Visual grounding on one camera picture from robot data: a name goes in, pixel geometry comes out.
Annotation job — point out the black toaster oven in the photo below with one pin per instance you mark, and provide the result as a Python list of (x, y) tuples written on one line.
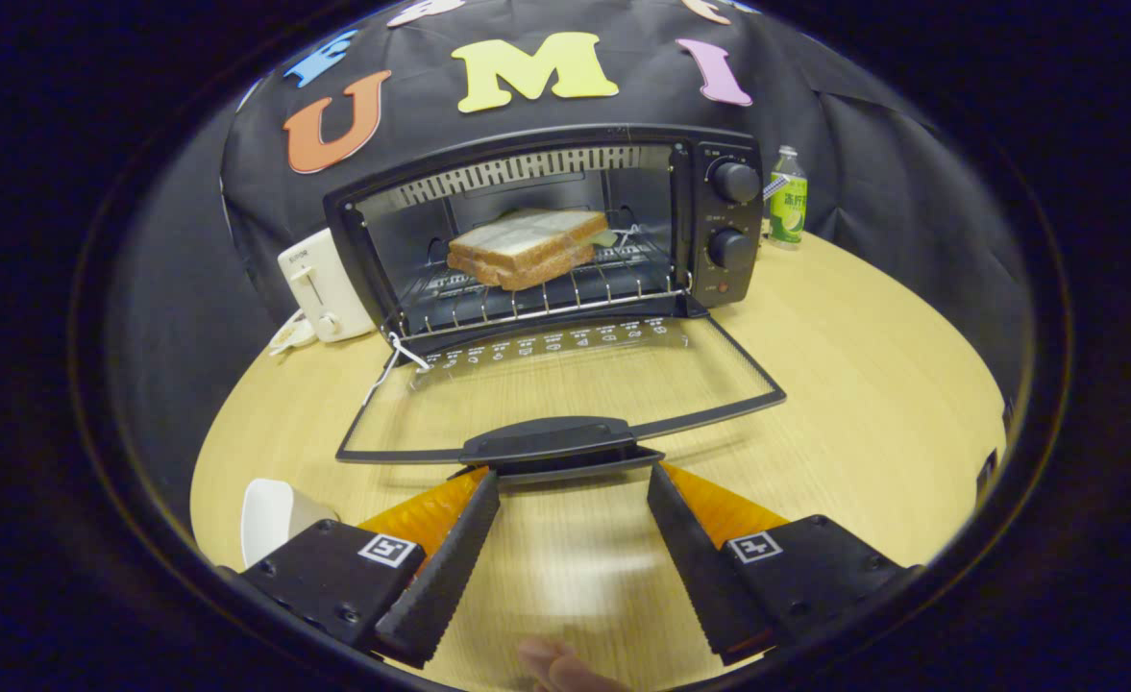
[(743, 216)]

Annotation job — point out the green drink bottle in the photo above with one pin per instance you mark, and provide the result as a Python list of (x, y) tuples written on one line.
[(788, 211)]

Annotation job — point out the white rectangular plate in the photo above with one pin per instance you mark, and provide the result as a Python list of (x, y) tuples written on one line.
[(272, 514)]

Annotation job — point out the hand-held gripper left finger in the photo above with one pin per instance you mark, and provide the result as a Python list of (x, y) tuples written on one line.
[(435, 586)]

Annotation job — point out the toast sandwich with lettuce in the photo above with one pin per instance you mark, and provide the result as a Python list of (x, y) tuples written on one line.
[(527, 245)]

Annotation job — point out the white pop-up toaster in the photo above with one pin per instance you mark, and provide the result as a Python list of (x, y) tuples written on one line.
[(320, 279)]

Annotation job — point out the small white dish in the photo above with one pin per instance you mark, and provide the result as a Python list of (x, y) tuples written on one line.
[(291, 336)]

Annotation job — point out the black backdrop cloth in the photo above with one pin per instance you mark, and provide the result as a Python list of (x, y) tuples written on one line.
[(863, 144)]

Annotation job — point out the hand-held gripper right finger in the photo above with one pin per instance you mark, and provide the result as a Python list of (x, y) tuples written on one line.
[(709, 586)]

